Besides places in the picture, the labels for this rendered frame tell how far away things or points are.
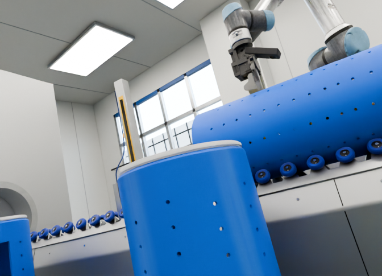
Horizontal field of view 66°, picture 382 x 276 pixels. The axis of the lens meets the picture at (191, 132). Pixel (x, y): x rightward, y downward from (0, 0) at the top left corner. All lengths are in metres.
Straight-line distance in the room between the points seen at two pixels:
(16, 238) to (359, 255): 1.01
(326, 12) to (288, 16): 2.86
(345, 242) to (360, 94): 0.37
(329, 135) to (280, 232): 0.29
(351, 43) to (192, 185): 0.96
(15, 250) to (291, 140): 0.92
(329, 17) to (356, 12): 2.64
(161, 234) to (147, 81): 4.97
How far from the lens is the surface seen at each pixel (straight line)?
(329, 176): 0.85
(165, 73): 5.15
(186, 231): 0.51
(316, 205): 0.84
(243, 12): 1.14
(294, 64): 4.01
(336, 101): 0.84
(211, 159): 0.53
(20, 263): 1.16
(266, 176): 0.88
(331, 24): 1.37
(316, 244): 0.88
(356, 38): 1.34
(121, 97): 1.71
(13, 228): 1.16
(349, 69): 0.89
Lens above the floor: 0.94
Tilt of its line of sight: 13 degrees up
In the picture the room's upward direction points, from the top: 14 degrees counter-clockwise
